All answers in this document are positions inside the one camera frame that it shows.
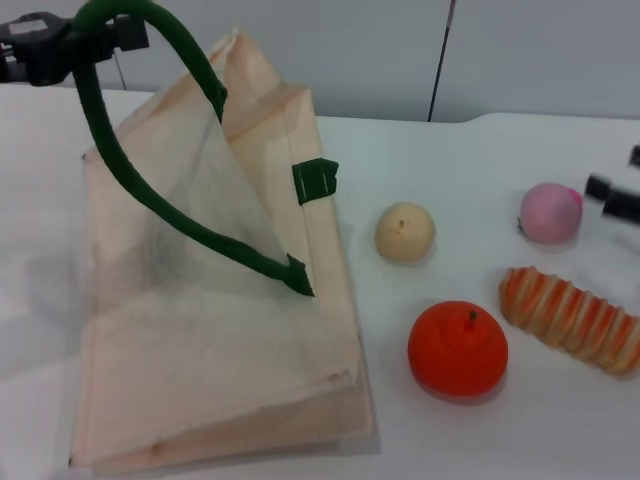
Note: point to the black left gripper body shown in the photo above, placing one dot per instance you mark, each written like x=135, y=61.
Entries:
x=40, y=52

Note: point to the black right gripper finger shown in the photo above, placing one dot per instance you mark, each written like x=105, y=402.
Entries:
x=635, y=155
x=622, y=202

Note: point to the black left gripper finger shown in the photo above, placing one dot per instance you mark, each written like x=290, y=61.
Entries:
x=130, y=34
x=105, y=55

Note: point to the orange striped bread loaf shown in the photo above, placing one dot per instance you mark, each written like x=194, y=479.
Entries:
x=570, y=315

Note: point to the pink toy peach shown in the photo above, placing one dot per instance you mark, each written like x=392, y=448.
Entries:
x=550, y=215

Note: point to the thin black pole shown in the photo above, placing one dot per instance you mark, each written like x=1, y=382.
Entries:
x=436, y=75

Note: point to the orange toy fruit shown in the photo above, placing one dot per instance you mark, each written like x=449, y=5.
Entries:
x=457, y=355

